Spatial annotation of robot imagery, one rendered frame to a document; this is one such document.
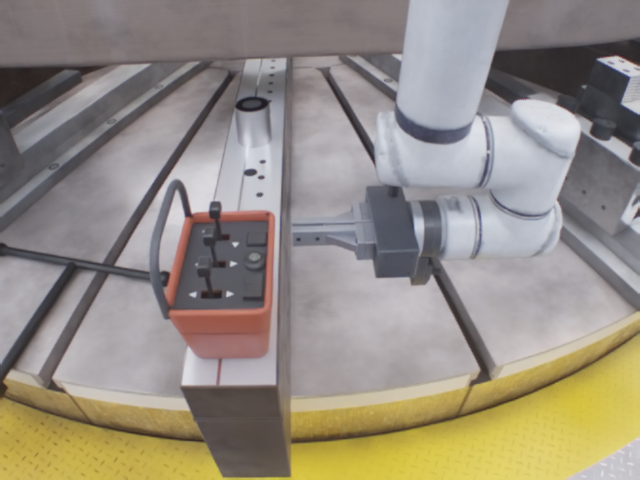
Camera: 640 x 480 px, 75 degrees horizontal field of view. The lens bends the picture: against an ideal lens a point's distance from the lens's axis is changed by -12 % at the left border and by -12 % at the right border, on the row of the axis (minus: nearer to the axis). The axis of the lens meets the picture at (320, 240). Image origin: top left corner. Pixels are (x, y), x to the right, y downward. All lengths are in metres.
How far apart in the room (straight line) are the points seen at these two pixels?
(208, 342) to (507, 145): 0.45
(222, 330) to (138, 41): 0.78
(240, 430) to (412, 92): 0.57
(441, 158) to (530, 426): 1.11
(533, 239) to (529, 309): 0.71
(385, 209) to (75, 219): 1.25
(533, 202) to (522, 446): 0.99
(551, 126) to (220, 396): 0.55
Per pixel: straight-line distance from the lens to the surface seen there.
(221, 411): 0.74
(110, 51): 1.24
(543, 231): 0.65
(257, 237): 0.69
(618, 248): 1.54
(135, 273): 1.35
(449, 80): 0.45
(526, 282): 1.40
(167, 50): 1.18
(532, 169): 0.56
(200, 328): 0.62
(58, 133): 1.97
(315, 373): 1.11
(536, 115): 0.56
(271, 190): 0.96
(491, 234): 0.62
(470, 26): 0.42
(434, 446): 1.40
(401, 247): 0.57
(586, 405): 1.63
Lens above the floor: 1.26
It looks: 43 degrees down
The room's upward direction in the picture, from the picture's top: straight up
